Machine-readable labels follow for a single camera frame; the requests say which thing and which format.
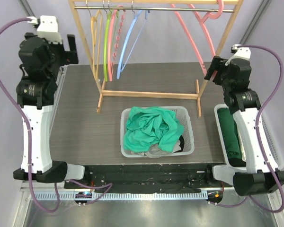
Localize yellow plastic hanger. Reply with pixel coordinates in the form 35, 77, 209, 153
88, 9, 103, 82

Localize lime green hanger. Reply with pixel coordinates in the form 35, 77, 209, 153
103, 10, 114, 82

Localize pink hanger with green top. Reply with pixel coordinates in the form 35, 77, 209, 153
169, 0, 224, 73

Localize pink hanger with striped top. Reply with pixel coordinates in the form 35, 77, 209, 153
107, 9, 125, 82

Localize light blue hanger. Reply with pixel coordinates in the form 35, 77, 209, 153
116, 1, 149, 80

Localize black tank top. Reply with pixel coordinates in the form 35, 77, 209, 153
173, 136, 185, 153

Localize green tank top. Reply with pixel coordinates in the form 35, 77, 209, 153
123, 106, 184, 153

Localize grey tank top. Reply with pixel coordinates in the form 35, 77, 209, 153
130, 141, 181, 158

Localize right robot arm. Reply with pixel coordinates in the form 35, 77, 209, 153
204, 56, 284, 196

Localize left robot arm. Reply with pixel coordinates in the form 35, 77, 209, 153
13, 33, 91, 189

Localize green cloth in basket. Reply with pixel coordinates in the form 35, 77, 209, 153
217, 108, 242, 159

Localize white basket centre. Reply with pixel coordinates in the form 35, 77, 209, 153
120, 106, 195, 158

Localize white basket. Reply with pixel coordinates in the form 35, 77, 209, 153
214, 104, 284, 170
120, 106, 195, 158

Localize wooden clothes rack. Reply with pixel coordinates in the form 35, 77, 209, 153
69, 0, 243, 117

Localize white basket right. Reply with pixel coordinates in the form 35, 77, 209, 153
214, 104, 284, 170

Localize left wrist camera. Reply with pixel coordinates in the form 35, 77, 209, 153
37, 15, 62, 44

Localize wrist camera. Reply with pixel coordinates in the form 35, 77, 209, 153
37, 15, 62, 44
225, 44, 251, 66

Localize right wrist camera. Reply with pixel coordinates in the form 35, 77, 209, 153
225, 44, 251, 66

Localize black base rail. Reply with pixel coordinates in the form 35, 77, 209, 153
63, 162, 232, 194

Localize white slotted cable duct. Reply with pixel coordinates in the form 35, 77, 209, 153
32, 191, 208, 201

